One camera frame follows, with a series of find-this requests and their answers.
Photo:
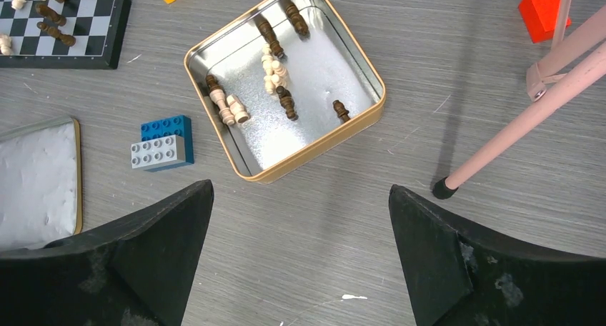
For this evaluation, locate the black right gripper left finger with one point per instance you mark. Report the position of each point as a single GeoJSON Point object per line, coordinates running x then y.
{"type": "Point", "coordinates": [136, 270]}

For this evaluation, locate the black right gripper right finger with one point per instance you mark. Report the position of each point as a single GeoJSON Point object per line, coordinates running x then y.
{"type": "Point", "coordinates": [459, 272]}

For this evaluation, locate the light chess piece in tin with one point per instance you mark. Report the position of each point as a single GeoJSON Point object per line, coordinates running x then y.
{"type": "Point", "coordinates": [237, 108]}
{"type": "Point", "coordinates": [217, 95]}

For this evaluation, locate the dark chess piece in tin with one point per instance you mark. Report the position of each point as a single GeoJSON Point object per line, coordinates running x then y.
{"type": "Point", "coordinates": [296, 19]}
{"type": "Point", "coordinates": [287, 102]}
{"type": "Point", "coordinates": [266, 30]}

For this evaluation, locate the light chess pieces cluster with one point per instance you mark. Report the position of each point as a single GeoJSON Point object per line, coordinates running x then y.
{"type": "Point", "coordinates": [276, 73]}

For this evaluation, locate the silver tin lid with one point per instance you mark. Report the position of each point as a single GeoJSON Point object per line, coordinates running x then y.
{"type": "Point", "coordinates": [41, 189]}

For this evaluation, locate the blue and grey lego block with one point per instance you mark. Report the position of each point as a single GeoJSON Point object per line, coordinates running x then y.
{"type": "Point", "coordinates": [165, 144]}

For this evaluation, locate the dark pawn in tin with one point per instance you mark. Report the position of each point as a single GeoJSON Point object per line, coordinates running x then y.
{"type": "Point", "coordinates": [341, 111]}

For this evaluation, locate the gold square metal tin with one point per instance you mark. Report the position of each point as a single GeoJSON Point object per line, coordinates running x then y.
{"type": "Point", "coordinates": [327, 65]}

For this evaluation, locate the pink tripod stand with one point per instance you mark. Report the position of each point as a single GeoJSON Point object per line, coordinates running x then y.
{"type": "Point", "coordinates": [574, 63]}

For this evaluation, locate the black and white chessboard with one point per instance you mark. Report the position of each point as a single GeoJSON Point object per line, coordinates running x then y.
{"type": "Point", "coordinates": [73, 34]}

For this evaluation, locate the red block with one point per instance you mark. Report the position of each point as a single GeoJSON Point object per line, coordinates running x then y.
{"type": "Point", "coordinates": [546, 19]}

